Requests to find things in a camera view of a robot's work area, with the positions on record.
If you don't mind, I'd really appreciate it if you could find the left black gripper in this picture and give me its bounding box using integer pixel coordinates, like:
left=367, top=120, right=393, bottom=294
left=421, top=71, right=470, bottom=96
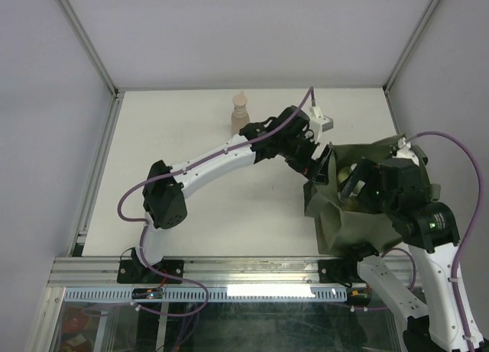
left=279, top=131, right=332, bottom=185

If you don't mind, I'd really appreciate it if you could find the yellow-green lotion bottle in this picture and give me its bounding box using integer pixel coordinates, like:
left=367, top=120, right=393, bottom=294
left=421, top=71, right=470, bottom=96
left=337, top=163, right=357, bottom=190

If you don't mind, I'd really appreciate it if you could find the olive green canvas bag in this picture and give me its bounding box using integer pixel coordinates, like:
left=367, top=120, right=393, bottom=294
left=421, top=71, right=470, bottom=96
left=303, top=135, right=428, bottom=257

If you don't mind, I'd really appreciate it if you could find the beige pump bottle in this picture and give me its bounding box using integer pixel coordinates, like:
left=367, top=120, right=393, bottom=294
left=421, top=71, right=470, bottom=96
left=231, top=91, right=250, bottom=135

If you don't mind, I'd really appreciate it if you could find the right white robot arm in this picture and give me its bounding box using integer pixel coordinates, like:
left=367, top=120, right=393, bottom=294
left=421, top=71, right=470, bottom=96
left=340, top=158, right=488, bottom=351

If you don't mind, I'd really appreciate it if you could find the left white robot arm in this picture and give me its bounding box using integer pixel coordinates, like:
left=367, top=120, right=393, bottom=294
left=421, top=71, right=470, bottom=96
left=132, top=105, right=334, bottom=283

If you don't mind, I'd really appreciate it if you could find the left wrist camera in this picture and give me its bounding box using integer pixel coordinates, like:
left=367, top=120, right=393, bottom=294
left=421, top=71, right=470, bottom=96
left=308, top=106, right=334, bottom=140

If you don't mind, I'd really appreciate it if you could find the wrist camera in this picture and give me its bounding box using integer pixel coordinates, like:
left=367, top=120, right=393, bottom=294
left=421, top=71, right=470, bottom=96
left=392, top=137, right=419, bottom=166
left=308, top=106, right=334, bottom=140

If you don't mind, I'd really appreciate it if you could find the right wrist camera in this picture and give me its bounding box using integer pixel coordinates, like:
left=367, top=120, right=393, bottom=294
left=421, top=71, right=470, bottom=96
left=392, top=137, right=419, bottom=166

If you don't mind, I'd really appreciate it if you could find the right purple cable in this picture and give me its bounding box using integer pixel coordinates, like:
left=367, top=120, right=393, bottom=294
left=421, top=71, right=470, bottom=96
left=381, top=131, right=483, bottom=352

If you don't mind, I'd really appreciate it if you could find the purple cable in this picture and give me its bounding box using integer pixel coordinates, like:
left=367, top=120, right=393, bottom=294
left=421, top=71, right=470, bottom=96
left=381, top=131, right=483, bottom=352
left=117, top=86, right=316, bottom=315

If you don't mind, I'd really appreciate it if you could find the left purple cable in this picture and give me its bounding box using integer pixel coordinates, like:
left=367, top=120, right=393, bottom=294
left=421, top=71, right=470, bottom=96
left=117, top=86, right=316, bottom=315

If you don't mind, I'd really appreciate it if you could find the white slotted cable duct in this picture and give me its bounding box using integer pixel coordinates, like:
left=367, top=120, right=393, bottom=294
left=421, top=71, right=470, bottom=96
left=64, top=284, right=347, bottom=304

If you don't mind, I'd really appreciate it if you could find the left aluminium frame post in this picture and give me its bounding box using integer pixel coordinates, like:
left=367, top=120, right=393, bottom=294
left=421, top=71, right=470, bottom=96
left=47, top=0, right=119, bottom=97

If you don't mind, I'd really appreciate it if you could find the aluminium frame post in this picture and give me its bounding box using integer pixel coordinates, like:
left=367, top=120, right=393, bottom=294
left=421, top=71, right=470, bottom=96
left=47, top=0, right=119, bottom=97
left=383, top=0, right=444, bottom=95

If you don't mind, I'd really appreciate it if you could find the right aluminium frame post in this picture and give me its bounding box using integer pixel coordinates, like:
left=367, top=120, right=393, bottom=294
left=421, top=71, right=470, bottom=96
left=383, top=0, right=444, bottom=95

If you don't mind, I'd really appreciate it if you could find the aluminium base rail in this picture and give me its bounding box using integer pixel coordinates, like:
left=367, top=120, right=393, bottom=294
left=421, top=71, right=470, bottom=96
left=48, top=254, right=368, bottom=286

